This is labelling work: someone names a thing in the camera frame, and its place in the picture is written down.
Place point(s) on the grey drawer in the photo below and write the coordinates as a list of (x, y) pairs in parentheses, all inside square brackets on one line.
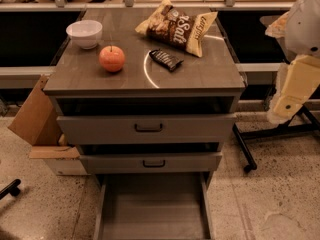
[(150, 158), (146, 121), (158, 206)]

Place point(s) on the brown cardboard box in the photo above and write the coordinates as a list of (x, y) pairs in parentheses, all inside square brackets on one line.
[(36, 123)]

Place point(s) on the yellow brown chip bag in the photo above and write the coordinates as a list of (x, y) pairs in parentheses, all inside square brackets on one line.
[(174, 27)]

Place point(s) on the black rxbar chocolate bar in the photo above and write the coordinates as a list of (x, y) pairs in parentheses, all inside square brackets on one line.
[(168, 61)]

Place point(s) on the black chair leg caster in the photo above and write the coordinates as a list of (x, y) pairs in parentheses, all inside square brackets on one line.
[(12, 189)]

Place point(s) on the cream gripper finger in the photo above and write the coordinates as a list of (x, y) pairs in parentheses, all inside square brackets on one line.
[(295, 84), (277, 28)]

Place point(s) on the middle grey drawer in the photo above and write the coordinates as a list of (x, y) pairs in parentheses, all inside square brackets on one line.
[(150, 158)]

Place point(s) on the bottom grey drawer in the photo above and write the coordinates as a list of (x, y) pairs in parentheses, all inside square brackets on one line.
[(158, 206)]

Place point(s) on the top grey drawer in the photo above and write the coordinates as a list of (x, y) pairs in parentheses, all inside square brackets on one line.
[(146, 121)]

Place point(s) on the grey wooden drawer cabinet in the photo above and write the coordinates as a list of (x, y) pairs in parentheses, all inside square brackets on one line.
[(79, 75)]

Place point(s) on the orange apple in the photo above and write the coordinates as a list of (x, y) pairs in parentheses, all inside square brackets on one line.
[(112, 58)]

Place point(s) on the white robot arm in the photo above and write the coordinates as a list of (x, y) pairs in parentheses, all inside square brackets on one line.
[(302, 34)]

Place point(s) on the black stand with table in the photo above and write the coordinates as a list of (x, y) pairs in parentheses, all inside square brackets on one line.
[(302, 121)]

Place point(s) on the white bowl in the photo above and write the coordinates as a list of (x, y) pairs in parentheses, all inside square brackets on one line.
[(85, 33)]

